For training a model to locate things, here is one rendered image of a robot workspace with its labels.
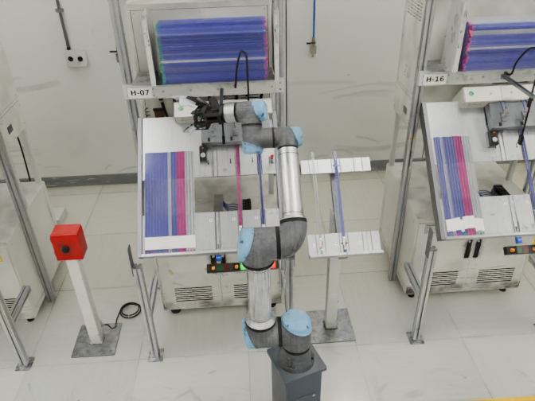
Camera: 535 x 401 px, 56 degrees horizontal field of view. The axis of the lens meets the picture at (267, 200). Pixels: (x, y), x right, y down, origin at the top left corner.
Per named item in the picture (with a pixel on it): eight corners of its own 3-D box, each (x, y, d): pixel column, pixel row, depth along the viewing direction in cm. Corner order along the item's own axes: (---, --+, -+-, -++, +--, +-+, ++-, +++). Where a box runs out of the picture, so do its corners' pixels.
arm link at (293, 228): (314, 255, 168) (302, 119, 181) (281, 256, 167) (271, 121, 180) (310, 259, 179) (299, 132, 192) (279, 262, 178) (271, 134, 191)
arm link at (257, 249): (283, 354, 194) (280, 238, 166) (244, 356, 193) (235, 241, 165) (279, 331, 204) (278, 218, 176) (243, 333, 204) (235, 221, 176)
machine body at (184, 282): (281, 310, 304) (280, 227, 271) (165, 317, 301) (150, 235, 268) (273, 244, 359) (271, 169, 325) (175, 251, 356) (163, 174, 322)
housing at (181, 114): (271, 123, 263) (272, 112, 249) (177, 128, 261) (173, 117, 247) (271, 110, 265) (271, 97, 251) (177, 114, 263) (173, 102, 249)
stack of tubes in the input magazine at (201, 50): (268, 79, 241) (267, 21, 226) (162, 84, 239) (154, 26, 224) (267, 71, 251) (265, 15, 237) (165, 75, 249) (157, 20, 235)
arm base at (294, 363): (321, 365, 202) (322, 348, 196) (287, 379, 197) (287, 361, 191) (304, 339, 213) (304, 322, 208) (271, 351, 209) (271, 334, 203)
